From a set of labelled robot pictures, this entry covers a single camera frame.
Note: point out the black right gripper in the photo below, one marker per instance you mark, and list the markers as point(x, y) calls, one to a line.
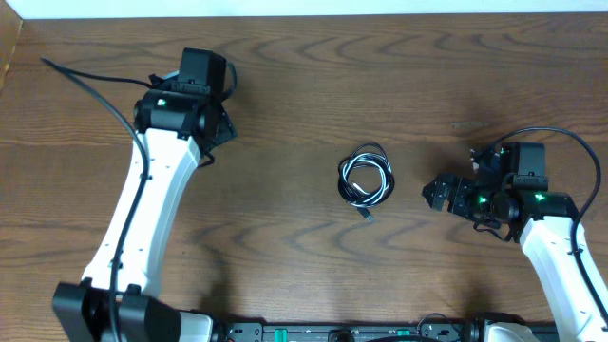
point(463, 187)

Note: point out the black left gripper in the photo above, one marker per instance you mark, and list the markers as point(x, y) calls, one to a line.
point(226, 126)

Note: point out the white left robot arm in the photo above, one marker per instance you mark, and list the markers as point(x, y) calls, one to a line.
point(117, 298)

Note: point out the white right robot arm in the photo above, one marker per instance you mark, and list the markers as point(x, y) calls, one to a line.
point(547, 227)

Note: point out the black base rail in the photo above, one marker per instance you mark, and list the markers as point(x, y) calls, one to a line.
point(257, 332)

